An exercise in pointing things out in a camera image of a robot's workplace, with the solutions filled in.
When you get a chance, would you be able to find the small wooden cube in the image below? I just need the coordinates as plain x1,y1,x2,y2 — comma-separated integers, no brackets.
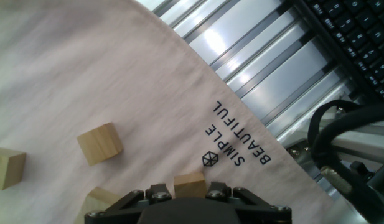
174,172,207,200
0,147,27,191
76,122,124,167
73,185,124,224

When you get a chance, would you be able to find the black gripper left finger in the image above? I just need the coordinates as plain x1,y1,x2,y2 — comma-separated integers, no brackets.
84,183,174,224

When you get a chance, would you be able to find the thick black usb cable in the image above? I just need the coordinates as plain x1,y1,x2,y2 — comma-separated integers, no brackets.
306,99,384,223

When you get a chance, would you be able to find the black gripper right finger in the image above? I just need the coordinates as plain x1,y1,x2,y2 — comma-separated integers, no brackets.
206,182,292,224

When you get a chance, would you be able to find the black keyboard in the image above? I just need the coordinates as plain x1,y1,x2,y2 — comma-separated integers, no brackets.
291,0,384,102

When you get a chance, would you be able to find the marble and pink tablecloth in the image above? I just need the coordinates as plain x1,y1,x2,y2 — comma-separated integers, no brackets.
0,0,334,224

